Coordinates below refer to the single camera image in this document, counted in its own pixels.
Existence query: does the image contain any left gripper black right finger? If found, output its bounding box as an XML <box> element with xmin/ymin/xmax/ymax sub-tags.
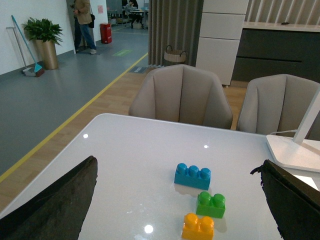
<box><xmin>250</xmin><ymin>159</ymin><xmax>320</xmax><ymax>240</ymax></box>

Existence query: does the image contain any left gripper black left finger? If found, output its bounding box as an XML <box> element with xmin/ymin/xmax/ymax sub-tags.
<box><xmin>0</xmin><ymin>156</ymin><xmax>98</xmax><ymax>240</ymax></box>

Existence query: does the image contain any yellow two-stud block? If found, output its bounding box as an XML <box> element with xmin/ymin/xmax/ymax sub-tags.
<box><xmin>181</xmin><ymin>213</ymin><xmax>215</xmax><ymax>240</ymax></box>

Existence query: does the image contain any green two-stud block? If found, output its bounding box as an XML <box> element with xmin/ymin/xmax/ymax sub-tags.
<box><xmin>196</xmin><ymin>191</ymin><xmax>226</xmax><ymax>219</ymax></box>

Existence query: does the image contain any blue three-stud block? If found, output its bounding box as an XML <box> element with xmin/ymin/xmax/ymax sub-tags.
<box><xmin>174</xmin><ymin>163</ymin><xmax>211</xmax><ymax>191</ymax></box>

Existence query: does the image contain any white desk lamp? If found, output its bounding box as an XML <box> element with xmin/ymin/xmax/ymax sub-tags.
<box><xmin>266</xmin><ymin>90</ymin><xmax>320</xmax><ymax>172</ymax></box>

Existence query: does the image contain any right beige chair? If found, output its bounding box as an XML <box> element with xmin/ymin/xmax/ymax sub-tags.
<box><xmin>236</xmin><ymin>74</ymin><xmax>320</xmax><ymax>138</ymax></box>

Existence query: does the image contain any beige chair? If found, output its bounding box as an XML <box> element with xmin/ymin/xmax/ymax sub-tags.
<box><xmin>236</xmin><ymin>74</ymin><xmax>320</xmax><ymax>138</ymax></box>
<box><xmin>128</xmin><ymin>64</ymin><xmax>233</xmax><ymax>129</ymax></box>

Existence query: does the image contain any teal broom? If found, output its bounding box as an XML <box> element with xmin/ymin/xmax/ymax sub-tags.
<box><xmin>11</xmin><ymin>15</ymin><xmax>45</xmax><ymax>77</ymax></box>

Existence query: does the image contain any grey dustpan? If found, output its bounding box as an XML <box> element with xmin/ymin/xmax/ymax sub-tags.
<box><xmin>5</xmin><ymin>26</ymin><xmax>36</xmax><ymax>77</ymax></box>

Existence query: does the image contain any left beige chair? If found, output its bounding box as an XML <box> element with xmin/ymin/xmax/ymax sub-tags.
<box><xmin>128</xmin><ymin>64</ymin><xmax>233</xmax><ymax>129</ymax></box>

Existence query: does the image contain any dark grey counter cabinet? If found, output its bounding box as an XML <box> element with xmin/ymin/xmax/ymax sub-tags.
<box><xmin>231</xmin><ymin>24</ymin><xmax>320</xmax><ymax>82</ymax></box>

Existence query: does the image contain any potted green plant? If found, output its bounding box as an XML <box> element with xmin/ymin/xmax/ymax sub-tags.
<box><xmin>23</xmin><ymin>17</ymin><xmax>63</xmax><ymax>70</ymax></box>

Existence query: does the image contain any red bin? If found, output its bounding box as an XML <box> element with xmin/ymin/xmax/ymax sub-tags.
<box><xmin>99</xmin><ymin>22</ymin><xmax>112</xmax><ymax>44</ymax></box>

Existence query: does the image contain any standing person in jacket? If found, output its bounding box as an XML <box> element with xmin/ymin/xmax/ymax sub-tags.
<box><xmin>70</xmin><ymin>0</ymin><xmax>97</xmax><ymax>55</ymax></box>

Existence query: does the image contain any white drawer cabinet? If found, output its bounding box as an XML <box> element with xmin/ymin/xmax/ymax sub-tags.
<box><xmin>195</xmin><ymin>0</ymin><xmax>249</xmax><ymax>86</ymax></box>

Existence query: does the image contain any seated person in background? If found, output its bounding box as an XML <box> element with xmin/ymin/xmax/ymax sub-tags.
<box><xmin>124</xmin><ymin>0</ymin><xmax>143</xmax><ymax>29</ymax></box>

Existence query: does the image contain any white lamp cable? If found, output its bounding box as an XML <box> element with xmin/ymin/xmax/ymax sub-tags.
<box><xmin>269</xmin><ymin>129</ymin><xmax>299</xmax><ymax>136</ymax></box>

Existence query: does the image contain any woven basket with handles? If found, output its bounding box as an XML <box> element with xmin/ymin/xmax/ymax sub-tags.
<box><xmin>164</xmin><ymin>44</ymin><xmax>187</xmax><ymax>66</ymax></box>

